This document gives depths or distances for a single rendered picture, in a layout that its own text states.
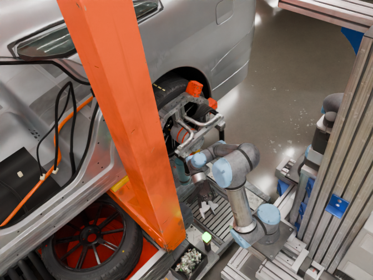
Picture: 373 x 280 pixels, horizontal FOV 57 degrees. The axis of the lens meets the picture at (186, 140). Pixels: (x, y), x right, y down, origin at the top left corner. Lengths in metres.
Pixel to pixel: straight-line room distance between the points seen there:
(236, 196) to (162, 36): 0.97
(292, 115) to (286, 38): 1.36
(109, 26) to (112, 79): 0.17
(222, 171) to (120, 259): 1.14
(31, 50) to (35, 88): 1.18
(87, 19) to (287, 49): 3.70
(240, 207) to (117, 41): 0.92
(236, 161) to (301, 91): 2.58
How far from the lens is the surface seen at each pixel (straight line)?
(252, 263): 2.58
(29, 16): 1.73
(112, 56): 1.11
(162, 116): 2.14
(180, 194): 2.89
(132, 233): 2.41
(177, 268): 2.20
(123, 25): 1.10
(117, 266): 2.36
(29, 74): 3.00
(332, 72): 4.28
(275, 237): 1.94
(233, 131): 3.49
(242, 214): 1.65
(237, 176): 1.48
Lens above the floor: 2.62
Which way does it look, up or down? 49 degrees down
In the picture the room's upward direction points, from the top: 9 degrees counter-clockwise
